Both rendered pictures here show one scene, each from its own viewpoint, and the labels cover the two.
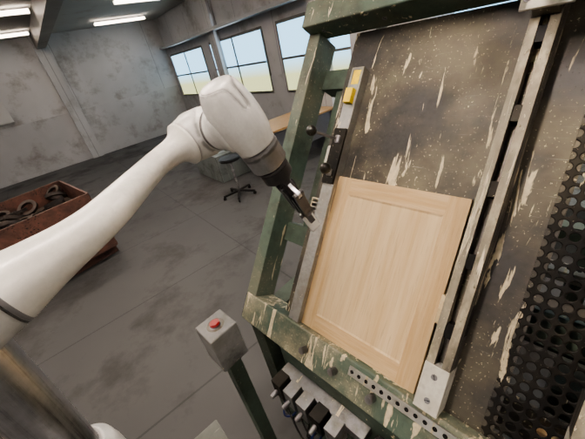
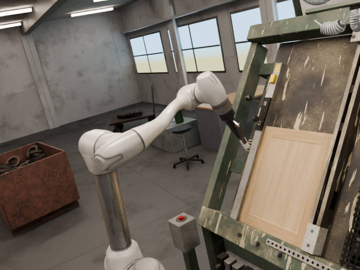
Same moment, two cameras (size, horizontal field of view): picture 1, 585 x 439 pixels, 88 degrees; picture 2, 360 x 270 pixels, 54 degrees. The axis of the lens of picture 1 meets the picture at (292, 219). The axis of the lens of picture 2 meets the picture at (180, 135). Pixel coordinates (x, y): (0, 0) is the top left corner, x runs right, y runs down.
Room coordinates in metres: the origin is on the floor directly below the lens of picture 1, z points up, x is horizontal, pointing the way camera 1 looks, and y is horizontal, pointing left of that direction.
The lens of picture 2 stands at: (-1.00, 0.04, 1.96)
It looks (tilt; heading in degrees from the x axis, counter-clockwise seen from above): 16 degrees down; 8
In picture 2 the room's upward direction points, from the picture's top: 12 degrees counter-clockwise
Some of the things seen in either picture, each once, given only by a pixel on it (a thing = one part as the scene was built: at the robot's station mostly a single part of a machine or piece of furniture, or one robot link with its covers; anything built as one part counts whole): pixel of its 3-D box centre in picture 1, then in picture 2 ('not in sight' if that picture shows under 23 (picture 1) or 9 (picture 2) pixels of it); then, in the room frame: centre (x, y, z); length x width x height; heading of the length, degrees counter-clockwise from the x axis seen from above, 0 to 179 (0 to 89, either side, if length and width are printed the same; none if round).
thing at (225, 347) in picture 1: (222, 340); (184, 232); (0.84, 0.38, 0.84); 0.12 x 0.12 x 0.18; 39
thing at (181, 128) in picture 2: (234, 176); (184, 146); (4.18, 0.69, 0.30); 0.50 x 0.48 x 0.60; 126
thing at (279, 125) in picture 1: (292, 141); (241, 117); (5.02, -0.29, 0.38); 1.45 x 0.72 x 0.75; 124
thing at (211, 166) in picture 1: (222, 145); (173, 119); (5.42, 0.94, 0.46); 0.96 x 0.79 x 0.92; 34
